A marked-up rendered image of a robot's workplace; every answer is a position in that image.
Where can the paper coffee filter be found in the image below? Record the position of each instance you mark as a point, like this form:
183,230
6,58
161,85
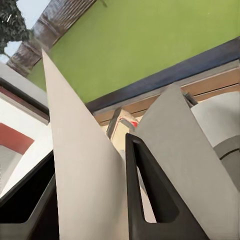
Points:
91,179

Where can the coffee maker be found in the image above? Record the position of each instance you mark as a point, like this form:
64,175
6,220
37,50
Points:
197,144

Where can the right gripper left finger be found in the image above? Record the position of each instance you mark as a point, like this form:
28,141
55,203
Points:
29,210

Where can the countertop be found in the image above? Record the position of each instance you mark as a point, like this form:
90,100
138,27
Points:
119,138

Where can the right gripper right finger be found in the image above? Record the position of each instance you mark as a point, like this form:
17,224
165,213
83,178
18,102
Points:
174,220

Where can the fixed window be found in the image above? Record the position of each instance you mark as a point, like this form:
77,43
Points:
118,53

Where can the drop in sink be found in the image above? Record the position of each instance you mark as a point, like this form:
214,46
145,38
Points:
120,116

